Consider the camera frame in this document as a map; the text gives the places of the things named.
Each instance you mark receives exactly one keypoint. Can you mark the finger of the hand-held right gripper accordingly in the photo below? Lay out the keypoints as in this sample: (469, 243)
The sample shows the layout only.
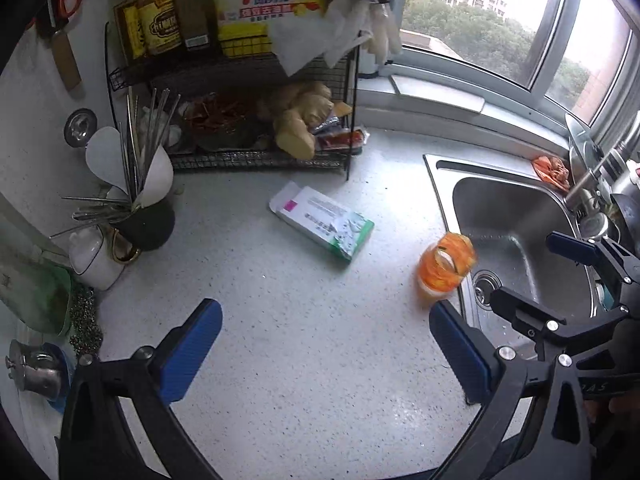
(567, 247)
(515, 305)

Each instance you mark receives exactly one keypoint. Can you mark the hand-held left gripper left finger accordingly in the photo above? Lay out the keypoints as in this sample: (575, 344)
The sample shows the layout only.
(192, 350)

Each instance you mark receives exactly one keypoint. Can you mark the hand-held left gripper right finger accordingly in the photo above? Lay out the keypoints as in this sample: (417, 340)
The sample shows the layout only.
(457, 352)

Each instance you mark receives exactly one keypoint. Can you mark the orange plastic cup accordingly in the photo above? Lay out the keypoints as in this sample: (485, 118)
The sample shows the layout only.
(442, 270)

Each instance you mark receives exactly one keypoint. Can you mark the white and green box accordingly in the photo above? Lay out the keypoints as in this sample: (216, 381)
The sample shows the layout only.
(320, 220)

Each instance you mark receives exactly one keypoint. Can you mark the person's right hand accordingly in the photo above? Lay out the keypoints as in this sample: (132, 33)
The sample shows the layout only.
(597, 410)

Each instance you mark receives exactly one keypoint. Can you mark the steel sink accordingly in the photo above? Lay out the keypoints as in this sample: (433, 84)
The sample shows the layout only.
(515, 210)

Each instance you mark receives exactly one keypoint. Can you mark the black wok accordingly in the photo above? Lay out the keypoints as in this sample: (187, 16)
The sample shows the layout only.
(627, 215)

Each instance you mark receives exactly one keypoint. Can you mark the steel faucet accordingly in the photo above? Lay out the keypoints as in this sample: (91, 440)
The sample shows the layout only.
(590, 175)

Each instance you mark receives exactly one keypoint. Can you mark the orange crumpled bag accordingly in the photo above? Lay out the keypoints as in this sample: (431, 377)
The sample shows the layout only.
(550, 172)

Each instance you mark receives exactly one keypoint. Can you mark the steel wool scourer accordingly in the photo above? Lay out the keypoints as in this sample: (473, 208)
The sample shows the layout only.
(85, 320)

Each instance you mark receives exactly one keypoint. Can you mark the blue dish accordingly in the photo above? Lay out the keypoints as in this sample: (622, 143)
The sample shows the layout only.
(67, 360)

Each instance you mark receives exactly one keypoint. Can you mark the dark green mug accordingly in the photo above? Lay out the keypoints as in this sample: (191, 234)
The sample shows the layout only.
(150, 227)

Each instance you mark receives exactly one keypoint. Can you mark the white ceramic lidded jar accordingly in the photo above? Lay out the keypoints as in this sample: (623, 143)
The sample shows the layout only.
(95, 260)

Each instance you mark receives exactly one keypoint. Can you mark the small steel lidded pot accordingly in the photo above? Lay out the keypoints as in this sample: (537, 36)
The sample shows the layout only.
(35, 367)

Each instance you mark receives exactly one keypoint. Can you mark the white ladle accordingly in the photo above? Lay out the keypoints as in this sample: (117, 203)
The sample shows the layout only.
(157, 175)

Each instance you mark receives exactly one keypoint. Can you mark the white rice paddle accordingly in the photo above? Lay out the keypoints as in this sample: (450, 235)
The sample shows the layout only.
(105, 160)

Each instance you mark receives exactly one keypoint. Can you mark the bundle of steel chopsticks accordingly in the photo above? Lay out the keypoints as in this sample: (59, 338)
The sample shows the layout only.
(137, 145)

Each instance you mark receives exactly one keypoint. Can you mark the window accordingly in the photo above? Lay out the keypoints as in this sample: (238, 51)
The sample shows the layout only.
(550, 35)

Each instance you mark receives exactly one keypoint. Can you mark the garlic bulb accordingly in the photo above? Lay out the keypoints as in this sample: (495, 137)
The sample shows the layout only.
(172, 135)

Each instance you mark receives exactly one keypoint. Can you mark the dried red chilies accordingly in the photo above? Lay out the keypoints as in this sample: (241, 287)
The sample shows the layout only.
(220, 112)

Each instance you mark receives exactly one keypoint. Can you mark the red foil packet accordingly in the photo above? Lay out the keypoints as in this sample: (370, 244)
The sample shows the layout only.
(340, 137)

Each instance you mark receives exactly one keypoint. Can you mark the ginger root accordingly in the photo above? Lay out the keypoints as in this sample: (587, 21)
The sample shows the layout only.
(295, 120)

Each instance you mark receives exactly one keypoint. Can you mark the translucent plastic glove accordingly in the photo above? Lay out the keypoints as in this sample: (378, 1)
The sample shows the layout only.
(385, 35)

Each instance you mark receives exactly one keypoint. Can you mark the white cloth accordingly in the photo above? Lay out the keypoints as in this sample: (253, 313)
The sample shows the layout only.
(315, 35)

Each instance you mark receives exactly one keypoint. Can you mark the clear oil bottle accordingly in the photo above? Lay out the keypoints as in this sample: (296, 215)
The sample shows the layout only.
(125, 25)

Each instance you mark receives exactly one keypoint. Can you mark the yellow OMO detergent bag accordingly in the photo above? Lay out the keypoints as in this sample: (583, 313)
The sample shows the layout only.
(265, 0)

